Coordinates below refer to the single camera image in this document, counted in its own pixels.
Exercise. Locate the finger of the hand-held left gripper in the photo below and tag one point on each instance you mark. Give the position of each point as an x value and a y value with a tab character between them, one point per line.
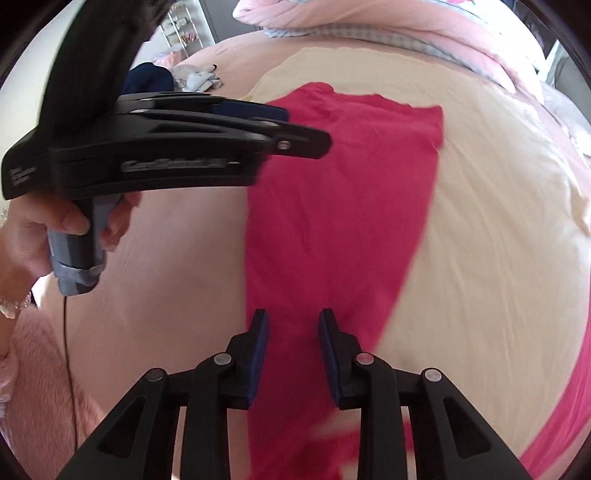
300	143
249	110

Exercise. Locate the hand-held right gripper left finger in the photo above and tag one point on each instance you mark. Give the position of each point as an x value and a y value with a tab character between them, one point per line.
261	355

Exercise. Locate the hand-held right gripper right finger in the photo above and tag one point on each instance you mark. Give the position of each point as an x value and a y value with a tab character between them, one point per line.
328	360

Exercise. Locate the pink and cream shirt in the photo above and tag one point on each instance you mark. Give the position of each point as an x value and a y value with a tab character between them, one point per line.
323	184

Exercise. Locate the navy striped clothes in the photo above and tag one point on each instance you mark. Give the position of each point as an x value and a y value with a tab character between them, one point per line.
147	78

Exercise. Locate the person's left hand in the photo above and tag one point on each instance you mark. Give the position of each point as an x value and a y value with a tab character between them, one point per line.
27	240

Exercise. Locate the light printed cloth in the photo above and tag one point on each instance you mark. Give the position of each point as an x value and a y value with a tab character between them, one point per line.
194	78

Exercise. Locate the folded pink checked quilt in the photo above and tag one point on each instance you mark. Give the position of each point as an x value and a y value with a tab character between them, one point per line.
392	27

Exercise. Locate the pink fuzzy clothing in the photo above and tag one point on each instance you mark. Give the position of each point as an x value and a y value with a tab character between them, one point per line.
37	369

